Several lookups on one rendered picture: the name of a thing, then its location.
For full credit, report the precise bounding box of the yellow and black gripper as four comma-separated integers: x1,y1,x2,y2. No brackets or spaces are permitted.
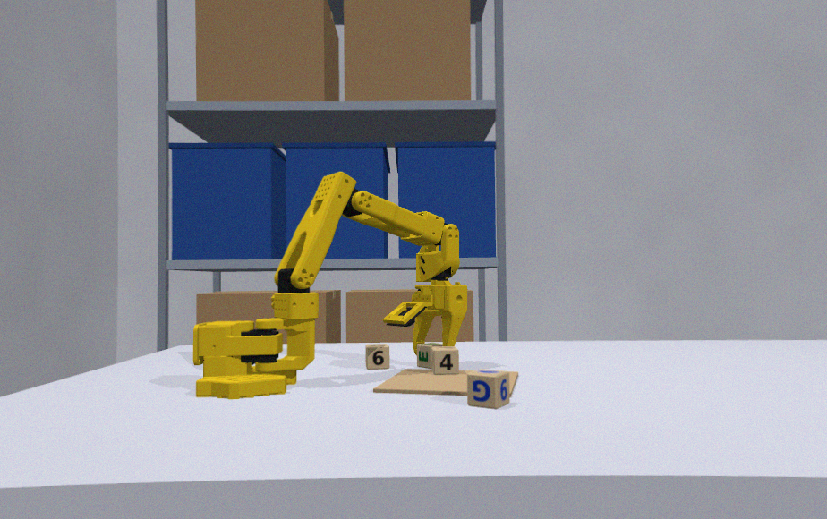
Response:
383,280,467,355

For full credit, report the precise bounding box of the tan flat mat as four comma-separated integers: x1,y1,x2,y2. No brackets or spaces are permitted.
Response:
373,369,518,397

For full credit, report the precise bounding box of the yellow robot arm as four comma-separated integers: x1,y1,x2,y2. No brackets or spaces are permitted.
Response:
196,172,460,399

